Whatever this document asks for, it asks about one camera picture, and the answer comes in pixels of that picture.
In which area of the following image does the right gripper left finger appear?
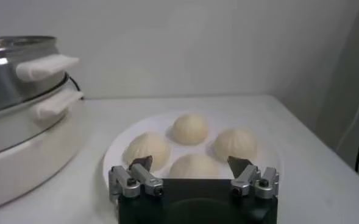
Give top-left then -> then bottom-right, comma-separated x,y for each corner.
108,155 -> 165,201

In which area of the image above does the white steamed baozi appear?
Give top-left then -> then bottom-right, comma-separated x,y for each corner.
213,127 -> 258,164
123,131 -> 171,172
168,153 -> 221,180
170,113 -> 210,146

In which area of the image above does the white hanging cable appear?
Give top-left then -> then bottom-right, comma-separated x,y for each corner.
336,83 -> 359,152

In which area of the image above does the white round plate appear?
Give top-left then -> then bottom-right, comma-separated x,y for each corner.
102,111 -> 285,192

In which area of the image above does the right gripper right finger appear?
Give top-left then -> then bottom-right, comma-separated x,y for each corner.
227,155 -> 280,200

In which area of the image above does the black cooker power cord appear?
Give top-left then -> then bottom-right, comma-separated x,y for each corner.
66,75 -> 82,93

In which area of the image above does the white electric cooker base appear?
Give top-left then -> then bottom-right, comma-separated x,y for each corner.
0,88 -> 85,212

